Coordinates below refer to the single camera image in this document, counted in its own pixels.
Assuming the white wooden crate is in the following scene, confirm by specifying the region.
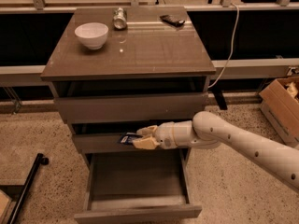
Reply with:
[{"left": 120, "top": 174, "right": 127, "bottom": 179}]
[{"left": 261, "top": 102, "right": 299, "bottom": 149}]

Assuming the black metal bar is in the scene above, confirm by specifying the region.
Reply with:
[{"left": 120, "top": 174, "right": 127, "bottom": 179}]
[{"left": 7, "top": 153, "right": 49, "bottom": 224}]

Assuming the dark snack packet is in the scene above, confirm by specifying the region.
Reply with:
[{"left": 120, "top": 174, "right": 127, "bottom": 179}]
[{"left": 160, "top": 15, "right": 185, "bottom": 27}]

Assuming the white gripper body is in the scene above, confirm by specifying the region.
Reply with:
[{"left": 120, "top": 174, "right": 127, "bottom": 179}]
[{"left": 154, "top": 122, "right": 178, "bottom": 149}]

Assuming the white ceramic bowl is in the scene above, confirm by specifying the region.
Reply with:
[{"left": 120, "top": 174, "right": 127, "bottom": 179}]
[{"left": 75, "top": 22, "right": 109, "bottom": 49}]

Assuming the bottom drawer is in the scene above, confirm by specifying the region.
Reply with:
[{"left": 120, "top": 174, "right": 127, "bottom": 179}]
[{"left": 75, "top": 148, "right": 202, "bottom": 224}]

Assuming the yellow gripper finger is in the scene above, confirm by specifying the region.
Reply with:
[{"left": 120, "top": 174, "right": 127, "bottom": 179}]
[
  {"left": 136, "top": 125, "right": 158, "bottom": 136},
  {"left": 133, "top": 135, "right": 160, "bottom": 150}
]

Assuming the drawer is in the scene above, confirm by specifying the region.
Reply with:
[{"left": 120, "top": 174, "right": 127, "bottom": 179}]
[
  {"left": 72, "top": 120, "right": 199, "bottom": 155},
  {"left": 55, "top": 77, "right": 207, "bottom": 124},
  {"left": 75, "top": 148, "right": 202, "bottom": 224}
]

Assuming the white cable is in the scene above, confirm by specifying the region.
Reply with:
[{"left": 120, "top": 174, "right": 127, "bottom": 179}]
[{"left": 206, "top": 2, "right": 240, "bottom": 90}]

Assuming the top drawer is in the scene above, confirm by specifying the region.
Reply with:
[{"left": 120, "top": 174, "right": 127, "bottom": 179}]
[{"left": 55, "top": 77, "right": 207, "bottom": 124}]

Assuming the middle drawer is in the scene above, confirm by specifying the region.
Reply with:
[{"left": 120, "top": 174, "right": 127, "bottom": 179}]
[{"left": 72, "top": 120, "right": 199, "bottom": 155}]

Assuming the cardboard box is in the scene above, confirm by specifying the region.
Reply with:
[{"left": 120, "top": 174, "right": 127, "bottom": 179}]
[{"left": 260, "top": 77, "right": 299, "bottom": 139}]

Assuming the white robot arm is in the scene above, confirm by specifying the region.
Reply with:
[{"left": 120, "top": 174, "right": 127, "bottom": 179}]
[{"left": 133, "top": 111, "right": 299, "bottom": 190}]

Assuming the blue rxbar blueberry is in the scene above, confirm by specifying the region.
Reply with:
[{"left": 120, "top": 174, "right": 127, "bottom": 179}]
[{"left": 118, "top": 133, "right": 140, "bottom": 145}]

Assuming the silver can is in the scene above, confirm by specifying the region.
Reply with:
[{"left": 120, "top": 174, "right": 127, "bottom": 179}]
[{"left": 113, "top": 7, "right": 127, "bottom": 30}]

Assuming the grey drawer cabinet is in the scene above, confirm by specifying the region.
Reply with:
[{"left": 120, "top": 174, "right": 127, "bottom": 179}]
[{"left": 40, "top": 6, "right": 217, "bottom": 224}]

